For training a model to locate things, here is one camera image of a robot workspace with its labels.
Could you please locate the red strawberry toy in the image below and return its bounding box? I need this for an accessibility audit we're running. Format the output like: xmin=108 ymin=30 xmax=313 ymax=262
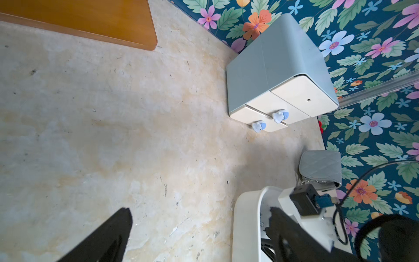
xmin=318 ymin=121 xmax=324 ymax=135

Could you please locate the white plastic storage tray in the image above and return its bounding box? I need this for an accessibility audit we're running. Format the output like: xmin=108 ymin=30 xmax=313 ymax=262
xmin=231 ymin=186 xmax=352 ymax=262

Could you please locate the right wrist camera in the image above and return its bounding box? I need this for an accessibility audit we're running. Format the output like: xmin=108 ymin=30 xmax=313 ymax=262
xmin=289 ymin=184 xmax=334 ymax=216

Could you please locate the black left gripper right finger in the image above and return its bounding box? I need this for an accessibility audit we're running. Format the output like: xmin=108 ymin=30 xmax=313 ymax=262
xmin=265 ymin=207 xmax=359 ymax=262

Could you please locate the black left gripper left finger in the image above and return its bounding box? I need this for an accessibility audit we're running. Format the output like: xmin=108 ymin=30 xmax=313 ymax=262
xmin=59 ymin=207 xmax=133 ymax=262

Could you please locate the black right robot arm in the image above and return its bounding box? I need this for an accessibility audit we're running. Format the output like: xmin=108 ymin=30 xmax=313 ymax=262
xmin=354 ymin=214 xmax=419 ymax=262

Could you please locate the grey-blue drawer cabinet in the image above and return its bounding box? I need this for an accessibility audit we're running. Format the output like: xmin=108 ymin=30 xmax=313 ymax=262
xmin=227 ymin=14 xmax=339 ymax=132

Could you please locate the orange wooden shelf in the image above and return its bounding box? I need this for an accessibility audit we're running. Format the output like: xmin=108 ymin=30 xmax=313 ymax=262
xmin=1 ymin=0 xmax=158 ymax=51

